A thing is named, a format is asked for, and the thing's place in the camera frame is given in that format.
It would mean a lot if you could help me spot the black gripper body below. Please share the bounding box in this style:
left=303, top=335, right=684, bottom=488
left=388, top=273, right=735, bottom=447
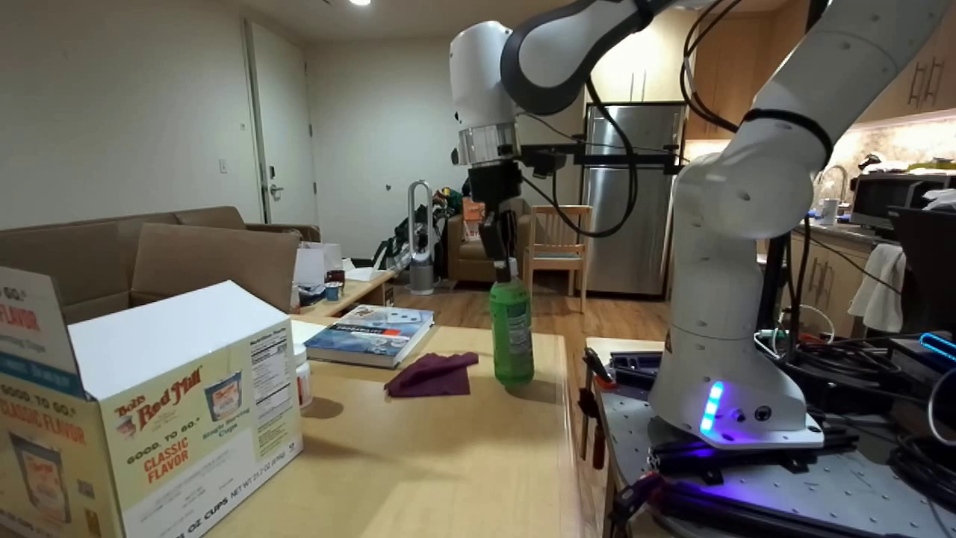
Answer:
left=463, top=161, right=529, bottom=219

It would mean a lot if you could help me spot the green tea bottle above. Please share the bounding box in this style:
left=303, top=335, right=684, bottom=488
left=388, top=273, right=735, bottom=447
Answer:
left=484, top=279, right=538, bottom=394

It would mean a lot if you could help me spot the small white pill bottle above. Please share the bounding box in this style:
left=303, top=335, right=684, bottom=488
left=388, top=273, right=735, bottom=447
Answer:
left=293, top=344, right=316, bottom=412

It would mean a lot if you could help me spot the wooden slat chair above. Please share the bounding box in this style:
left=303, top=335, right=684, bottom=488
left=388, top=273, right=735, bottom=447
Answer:
left=520, top=201, right=599, bottom=301

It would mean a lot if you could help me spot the stainless steel refrigerator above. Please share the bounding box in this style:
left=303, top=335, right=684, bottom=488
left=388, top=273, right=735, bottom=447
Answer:
left=581, top=98, right=694, bottom=300

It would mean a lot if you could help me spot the low wooden coffee table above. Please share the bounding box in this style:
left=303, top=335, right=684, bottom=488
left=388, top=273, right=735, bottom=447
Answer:
left=297, top=265, right=397, bottom=322

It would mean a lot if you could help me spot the purple cloth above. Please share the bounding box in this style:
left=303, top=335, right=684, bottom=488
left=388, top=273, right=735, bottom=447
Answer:
left=384, top=350, right=481, bottom=401

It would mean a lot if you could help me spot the blue book with dice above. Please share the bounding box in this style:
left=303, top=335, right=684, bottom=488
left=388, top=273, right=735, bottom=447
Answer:
left=303, top=301, right=440, bottom=373

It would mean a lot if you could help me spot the light wood tall cabinet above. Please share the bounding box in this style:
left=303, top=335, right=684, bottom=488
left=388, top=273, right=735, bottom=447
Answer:
left=581, top=17, right=700, bottom=107

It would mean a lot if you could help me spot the wooden base cabinet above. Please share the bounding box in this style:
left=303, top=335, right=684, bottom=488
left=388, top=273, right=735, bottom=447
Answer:
left=794, top=231, right=875, bottom=341

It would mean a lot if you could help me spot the printed flour cardboard box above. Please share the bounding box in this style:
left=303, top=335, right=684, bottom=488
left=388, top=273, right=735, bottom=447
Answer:
left=0, top=219, right=308, bottom=538

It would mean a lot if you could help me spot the white hanging towel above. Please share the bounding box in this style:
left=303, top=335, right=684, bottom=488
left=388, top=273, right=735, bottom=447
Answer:
left=847, top=238, right=910, bottom=338

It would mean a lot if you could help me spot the black power box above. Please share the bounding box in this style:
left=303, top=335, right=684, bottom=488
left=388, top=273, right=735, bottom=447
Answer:
left=772, top=331, right=939, bottom=422

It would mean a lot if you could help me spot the black appliance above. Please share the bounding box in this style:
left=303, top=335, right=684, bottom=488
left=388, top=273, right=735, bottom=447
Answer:
left=889, top=204, right=956, bottom=341

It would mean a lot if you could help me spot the grey perforated mounting plate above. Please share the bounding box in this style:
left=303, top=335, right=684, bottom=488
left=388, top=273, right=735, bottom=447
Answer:
left=596, top=382, right=956, bottom=538

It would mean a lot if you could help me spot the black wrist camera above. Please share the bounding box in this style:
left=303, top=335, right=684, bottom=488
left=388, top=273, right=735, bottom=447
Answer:
left=518, top=141, right=561, bottom=178

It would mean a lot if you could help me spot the black camera on boom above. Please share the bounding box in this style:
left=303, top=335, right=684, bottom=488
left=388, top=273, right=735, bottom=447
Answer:
left=518, top=141, right=690, bottom=170

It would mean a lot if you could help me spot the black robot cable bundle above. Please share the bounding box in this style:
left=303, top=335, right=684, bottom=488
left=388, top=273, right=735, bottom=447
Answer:
left=518, top=0, right=744, bottom=241

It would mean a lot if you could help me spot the wooden wall cabinet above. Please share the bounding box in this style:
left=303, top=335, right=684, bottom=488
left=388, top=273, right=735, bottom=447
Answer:
left=856, top=17, right=956, bottom=132

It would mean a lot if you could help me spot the blue cable loop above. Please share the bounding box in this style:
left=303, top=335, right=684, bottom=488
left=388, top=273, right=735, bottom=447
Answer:
left=917, top=328, right=956, bottom=370

